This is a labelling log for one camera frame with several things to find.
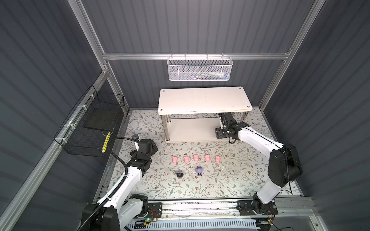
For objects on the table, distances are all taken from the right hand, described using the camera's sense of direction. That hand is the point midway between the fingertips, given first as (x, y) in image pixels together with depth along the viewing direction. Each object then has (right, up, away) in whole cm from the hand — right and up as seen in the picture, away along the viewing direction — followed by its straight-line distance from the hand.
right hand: (223, 132), depth 92 cm
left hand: (-49, -8, -8) cm, 50 cm away
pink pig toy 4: (-11, -16, -1) cm, 20 cm away
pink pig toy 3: (-18, -16, -1) cm, 24 cm away
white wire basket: (-13, +54, +31) cm, 63 cm away
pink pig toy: (-32, -18, -1) cm, 36 cm away
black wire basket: (-74, +2, -21) cm, 77 cm away
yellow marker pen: (-62, -4, -26) cm, 67 cm away
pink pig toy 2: (-24, -17, -2) cm, 30 cm away
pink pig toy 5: (-4, -17, -1) cm, 18 cm away
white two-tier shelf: (-20, +13, +24) cm, 34 cm away
